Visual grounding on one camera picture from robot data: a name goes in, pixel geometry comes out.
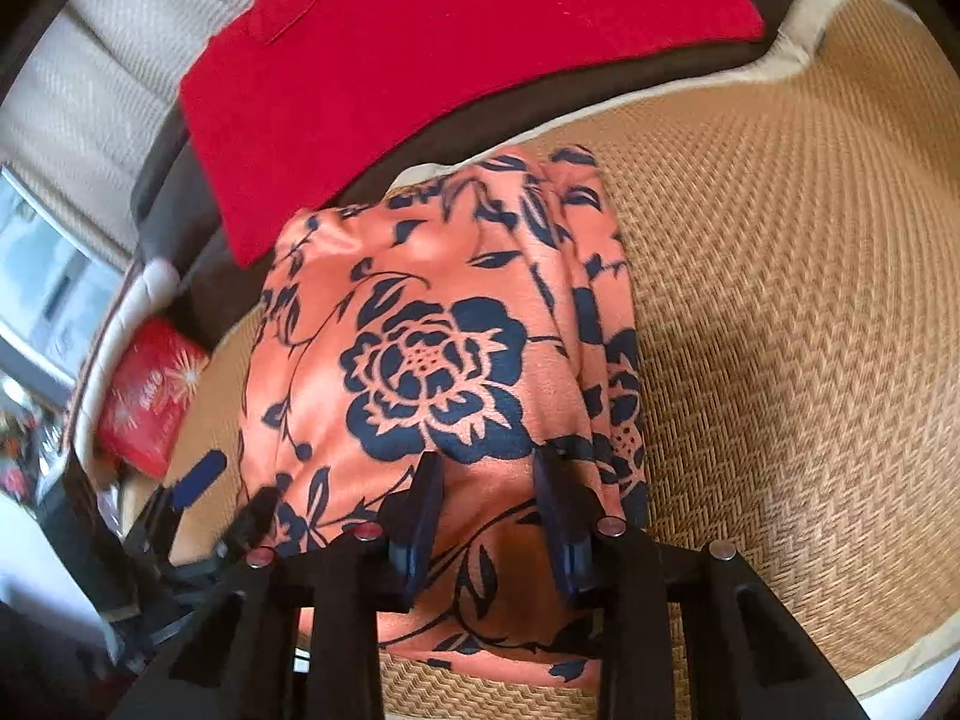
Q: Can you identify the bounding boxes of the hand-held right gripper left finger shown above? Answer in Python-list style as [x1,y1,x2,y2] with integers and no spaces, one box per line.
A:
[127,454,445,720]

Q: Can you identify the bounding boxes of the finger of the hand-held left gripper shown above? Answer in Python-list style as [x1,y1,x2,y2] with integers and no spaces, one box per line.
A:
[142,448,228,545]
[214,487,280,560]

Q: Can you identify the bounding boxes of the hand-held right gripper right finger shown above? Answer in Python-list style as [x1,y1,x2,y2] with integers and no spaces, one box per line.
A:
[534,456,871,720]

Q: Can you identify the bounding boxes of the orange floral garment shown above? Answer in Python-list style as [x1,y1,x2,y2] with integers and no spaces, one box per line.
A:
[236,146,650,687]

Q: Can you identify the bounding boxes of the red printed pack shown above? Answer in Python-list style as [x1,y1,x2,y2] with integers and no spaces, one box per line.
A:
[96,317,211,479]

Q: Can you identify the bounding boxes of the window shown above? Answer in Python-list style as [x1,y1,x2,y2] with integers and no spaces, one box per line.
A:
[0,165,125,406]

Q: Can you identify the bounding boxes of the tan woven mat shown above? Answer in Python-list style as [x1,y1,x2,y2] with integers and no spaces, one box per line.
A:
[169,0,960,720]

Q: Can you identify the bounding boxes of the beige curtain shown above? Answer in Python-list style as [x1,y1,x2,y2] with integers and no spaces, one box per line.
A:
[0,0,301,271]

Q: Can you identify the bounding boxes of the dark brown sofa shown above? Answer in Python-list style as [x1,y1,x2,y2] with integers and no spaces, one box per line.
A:
[127,0,848,316]

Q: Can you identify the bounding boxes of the red cloth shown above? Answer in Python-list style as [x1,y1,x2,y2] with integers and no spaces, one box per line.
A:
[178,0,766,269]

